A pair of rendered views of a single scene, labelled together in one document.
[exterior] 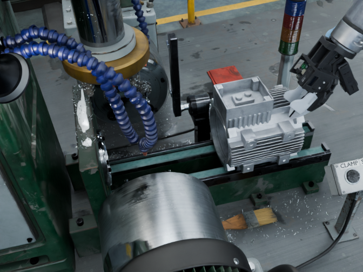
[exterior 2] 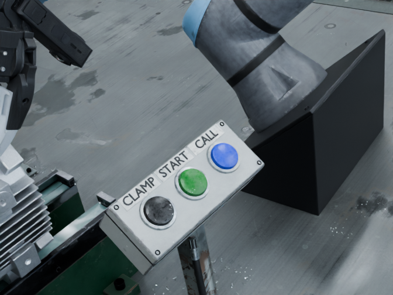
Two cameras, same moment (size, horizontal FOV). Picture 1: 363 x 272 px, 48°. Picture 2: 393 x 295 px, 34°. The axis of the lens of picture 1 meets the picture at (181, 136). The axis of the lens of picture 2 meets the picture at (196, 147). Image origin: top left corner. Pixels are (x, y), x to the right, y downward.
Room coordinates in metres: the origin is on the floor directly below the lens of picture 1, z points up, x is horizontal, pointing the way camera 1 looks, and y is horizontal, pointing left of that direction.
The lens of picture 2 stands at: (0.14, -0.17, 1.47)
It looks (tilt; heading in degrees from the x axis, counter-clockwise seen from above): 35 degrees down; 329
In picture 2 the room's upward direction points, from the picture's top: 11 degrees counter-clockwise
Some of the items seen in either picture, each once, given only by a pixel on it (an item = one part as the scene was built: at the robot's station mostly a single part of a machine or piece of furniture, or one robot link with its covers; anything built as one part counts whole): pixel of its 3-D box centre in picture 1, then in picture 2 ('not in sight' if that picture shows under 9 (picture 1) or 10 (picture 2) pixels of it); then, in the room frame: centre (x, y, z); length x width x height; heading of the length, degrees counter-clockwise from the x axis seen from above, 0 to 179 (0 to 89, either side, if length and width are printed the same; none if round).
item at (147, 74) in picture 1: (121, 70); not in sight; (1.06, 0.17, 1.04); 0.41 x 0.25 x 0.25; 12
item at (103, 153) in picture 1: (105, 157); not in sight; (0.72, 0.20, 1.01); 0.15 x 0.02 x 0.15; 12
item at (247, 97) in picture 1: (242, 103); not in sight; (0.79, -0.16, 1.11); 0.12 x 0.11 x 0.07; 103
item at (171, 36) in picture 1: (175, 77); not in sight; (0.90, 0.01, 1.12); 0.04 x 0.03 x 0.26; 102
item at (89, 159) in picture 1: (83, 172); not in sight; (0.71, 0.26, 0.97); 0.30 x 0.11 x 0.34; 12
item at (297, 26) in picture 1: (293, 18); not in sight; (1.14, -0.36, 1.14); 0.06 x 0.06 x 0.04
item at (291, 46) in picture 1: (289, 43); not in sight; (1.14, -0.36, 1.05); 0.06 x 0.06 x 0.04
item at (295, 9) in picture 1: (295, 5); not in sight; (1.14, -0.36, 1.19); 0.06 x 0.06 x 0.04
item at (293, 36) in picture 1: (290, 31); not in sight; (1.14, -0.36, 1.10); 0.06 x 0.06 x 0.04
